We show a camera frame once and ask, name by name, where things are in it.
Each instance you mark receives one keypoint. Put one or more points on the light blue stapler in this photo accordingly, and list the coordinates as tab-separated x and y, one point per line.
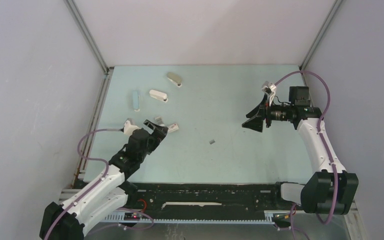
136	101

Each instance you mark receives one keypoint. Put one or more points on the white staple box sleeve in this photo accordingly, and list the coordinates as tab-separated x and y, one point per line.
173	128

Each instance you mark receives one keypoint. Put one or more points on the right aluminium frame post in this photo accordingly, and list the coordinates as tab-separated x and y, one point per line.
335	8

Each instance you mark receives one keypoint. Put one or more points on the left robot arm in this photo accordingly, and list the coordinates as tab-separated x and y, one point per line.
75	217

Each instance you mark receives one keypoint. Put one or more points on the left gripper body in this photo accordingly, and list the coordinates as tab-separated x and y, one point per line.
153	141

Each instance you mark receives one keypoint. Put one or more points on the olive green stapler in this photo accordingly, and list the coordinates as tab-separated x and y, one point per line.
175	79

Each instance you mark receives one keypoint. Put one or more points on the left aluminium frame post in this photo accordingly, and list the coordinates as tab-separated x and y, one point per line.
86	33

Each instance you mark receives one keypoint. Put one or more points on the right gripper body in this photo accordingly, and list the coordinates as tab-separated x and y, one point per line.
276	112

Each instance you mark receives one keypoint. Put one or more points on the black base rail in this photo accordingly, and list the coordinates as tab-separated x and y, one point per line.
229	203

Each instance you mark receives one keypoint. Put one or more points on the white stapler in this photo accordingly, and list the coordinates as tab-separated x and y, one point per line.
158	95

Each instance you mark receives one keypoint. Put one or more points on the open staple tray box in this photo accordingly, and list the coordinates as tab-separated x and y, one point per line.
159	120

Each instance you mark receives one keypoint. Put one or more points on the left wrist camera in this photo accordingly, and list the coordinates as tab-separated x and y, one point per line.
129	127

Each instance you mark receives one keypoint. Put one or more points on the aluminium frame post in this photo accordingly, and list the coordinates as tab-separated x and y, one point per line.
86	33
335	8

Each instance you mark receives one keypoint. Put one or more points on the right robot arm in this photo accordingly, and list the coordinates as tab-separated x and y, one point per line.
331	189

